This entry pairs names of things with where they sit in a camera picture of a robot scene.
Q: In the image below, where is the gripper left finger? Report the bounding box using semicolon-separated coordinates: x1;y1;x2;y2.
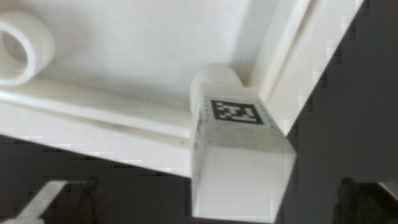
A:
6;177;107;224

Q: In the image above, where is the white square table top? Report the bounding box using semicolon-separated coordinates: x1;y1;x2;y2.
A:
0;0;365;176

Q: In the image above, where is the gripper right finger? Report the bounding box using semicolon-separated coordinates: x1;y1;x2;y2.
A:
335;177;398;224

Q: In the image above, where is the white table leg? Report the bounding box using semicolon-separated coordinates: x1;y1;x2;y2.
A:
191;64;298;224

